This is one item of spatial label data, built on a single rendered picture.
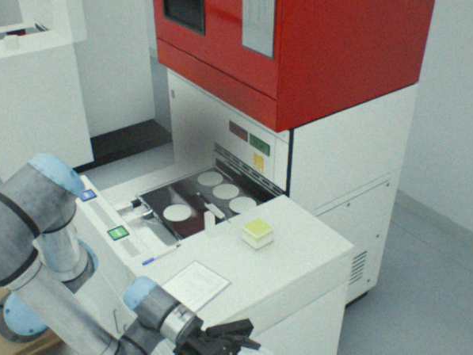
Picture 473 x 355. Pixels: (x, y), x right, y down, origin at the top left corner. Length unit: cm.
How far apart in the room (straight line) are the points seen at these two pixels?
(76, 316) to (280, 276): 66
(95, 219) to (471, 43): 210
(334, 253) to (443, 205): 183
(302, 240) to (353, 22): 72
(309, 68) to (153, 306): 93
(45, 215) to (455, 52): 246
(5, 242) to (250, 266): 79
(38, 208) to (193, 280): 64
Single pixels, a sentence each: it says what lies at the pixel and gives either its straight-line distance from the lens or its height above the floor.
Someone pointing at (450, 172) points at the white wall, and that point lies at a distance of 324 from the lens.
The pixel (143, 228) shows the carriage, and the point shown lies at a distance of 183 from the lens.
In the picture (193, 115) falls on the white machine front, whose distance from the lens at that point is 221.
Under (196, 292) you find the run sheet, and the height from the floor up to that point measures 97.
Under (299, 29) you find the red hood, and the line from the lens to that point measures 158.
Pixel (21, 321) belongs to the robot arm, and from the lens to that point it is 135.
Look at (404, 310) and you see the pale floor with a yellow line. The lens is 284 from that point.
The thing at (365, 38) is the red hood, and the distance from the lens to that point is 182.
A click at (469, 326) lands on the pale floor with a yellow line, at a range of 288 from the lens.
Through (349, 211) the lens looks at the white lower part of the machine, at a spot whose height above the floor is 71.
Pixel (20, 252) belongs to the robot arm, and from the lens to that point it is 99.
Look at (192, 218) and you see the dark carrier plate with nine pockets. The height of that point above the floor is 90.
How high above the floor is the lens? 202
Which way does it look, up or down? 33 degrees down
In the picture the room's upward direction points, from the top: straight up
